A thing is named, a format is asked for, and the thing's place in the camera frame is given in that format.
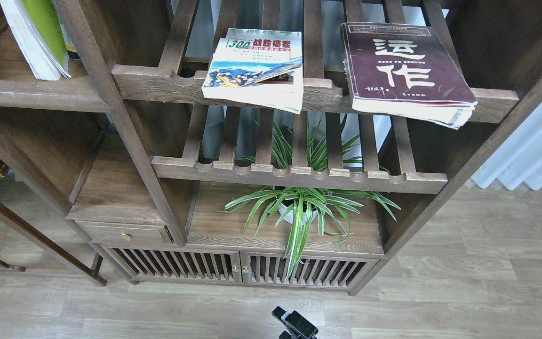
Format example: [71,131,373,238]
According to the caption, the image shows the white plant pot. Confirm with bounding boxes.
[278,200,318,225]

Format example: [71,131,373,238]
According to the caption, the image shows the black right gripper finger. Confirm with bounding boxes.
[272,306,319,339]

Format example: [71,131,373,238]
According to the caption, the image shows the maroon book white characters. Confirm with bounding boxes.
[341,22,477,129]

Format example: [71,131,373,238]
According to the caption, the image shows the green spider plant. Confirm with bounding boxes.
[220,120,401,275]

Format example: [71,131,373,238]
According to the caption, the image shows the brass drawer knob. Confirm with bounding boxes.
[121,232,132,241]

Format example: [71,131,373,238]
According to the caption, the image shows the upright book on shelf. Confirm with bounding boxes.
[60,23,81,61]

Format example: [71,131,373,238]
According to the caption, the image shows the dark wooden bookshelf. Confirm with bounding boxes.
[0,0,542,296]

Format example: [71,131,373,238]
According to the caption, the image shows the white blue 300 book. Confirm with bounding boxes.
[202,28,303,114]

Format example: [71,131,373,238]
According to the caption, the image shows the white curtain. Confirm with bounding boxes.
[470,103,542,190]

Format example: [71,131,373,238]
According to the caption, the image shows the yellow green book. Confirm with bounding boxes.
[0,0,71,80]

